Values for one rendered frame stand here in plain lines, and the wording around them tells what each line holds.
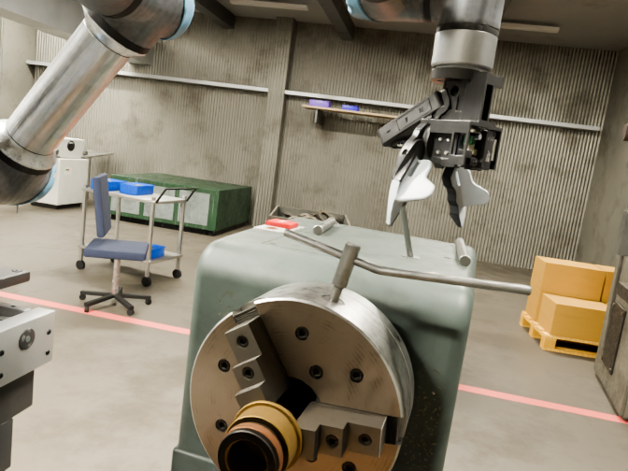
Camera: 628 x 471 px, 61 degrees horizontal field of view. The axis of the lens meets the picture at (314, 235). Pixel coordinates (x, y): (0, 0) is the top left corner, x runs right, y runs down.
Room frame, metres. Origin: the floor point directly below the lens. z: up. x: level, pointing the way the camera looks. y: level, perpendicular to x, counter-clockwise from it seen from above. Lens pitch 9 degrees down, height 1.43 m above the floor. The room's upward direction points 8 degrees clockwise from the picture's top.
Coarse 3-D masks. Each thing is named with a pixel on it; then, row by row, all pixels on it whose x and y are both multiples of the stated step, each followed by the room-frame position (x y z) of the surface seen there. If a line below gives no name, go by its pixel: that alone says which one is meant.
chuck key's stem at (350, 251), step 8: (344, 248) 0.73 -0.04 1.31; (352, 248) 0.72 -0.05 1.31; (360, 248) 0.73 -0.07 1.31; (344, 256) 0.72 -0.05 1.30; (352, 256) 0.72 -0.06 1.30; (344, 264) 0.72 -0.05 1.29; (352, 264) 0.72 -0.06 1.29; (336, 272) 0.73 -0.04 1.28; (344, 272) 0.72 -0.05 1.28; (336, 280) 0.72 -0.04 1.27; (344, 280) 0.72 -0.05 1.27; (336, 288) 0.73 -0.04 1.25; (336, 296) 0.73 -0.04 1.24
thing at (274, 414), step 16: (240, 416) 0.60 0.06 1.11; (256, 416) 0.59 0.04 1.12; (272, 416) 0.60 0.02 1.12; (288, 416) 0.61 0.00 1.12; (240, 432) 0.57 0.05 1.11; (256, 432) 0.56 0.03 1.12; (272, 432) 0.58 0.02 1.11; (288, 432) 0.59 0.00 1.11; (224, 448) 0.57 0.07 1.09; (240, 448) 0.62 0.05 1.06; (256, 448) 0.63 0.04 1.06; (272, 448) 0.56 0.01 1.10; (288, 448) 0.58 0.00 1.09; (224, 464) 0.57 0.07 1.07; (240, 464) 0.60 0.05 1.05; (256, 464) 0.61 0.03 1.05; (272, 464) 0.55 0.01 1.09; (288, 464) 0.58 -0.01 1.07
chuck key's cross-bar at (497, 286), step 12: (300, 240) 0.75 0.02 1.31; (312, 240) 0.74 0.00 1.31; (324, 252) 0.74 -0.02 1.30; (336, 252) 0.73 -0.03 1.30; (360, 264) 0.72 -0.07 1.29; (372, 264) 0.72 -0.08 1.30; (396, 276) 0.71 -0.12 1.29; (408, 276) 0.70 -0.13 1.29; (420, 276) 0.70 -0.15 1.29; (432, 276) 0.69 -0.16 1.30; (444, 276) 0.69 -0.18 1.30; (480, 288) 0.68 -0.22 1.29; (492, 288) 0.67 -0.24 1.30; (504, 288) 0.67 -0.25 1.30; (516, 288) 0.66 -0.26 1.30; (528, 288) 0.66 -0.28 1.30
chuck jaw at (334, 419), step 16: (304, 416) 0.65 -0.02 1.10; (320, 416) 0.65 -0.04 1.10; (336, 416) 0.65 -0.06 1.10; (352, 416) 0.65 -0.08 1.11; (368, 416) 0.66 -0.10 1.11; (384, 416) 0.66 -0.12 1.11; (304, 432) 0.61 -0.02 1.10; (320, 432) 0.63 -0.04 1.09; (336, 432) 0.62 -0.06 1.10; (352, 432) 0.63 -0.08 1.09; (368, 432) 0.63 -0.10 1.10; (384, 432) 0.65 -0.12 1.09; (304, 448) 0.61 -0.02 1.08; (320, 448) 0.63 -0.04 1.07; (336, 448) 0.62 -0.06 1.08; (352, 448) 0.63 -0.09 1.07; (368, 448) 0.63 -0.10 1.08
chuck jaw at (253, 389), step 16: (240, 320) 0.73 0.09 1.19; (256, 320) 0.70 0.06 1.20; (240, 336) 0.68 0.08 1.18; (256, 336) 0.68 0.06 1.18; (240, 352) 0.68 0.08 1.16; (256, 352) 0.67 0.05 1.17; (272, 352) 0.70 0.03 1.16; (240, 368) 0.66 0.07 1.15; (256, 368) 0.65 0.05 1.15; (272, 368) 0.68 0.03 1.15; (240, 384) 0.66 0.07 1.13; (256, 384) 0.65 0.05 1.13; (272, 384) 0.66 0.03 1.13; (288, 384) 0.69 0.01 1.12; (240, 400) 0.64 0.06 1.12; (256, 400) 0.63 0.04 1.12; (272, 400) 0.64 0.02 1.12
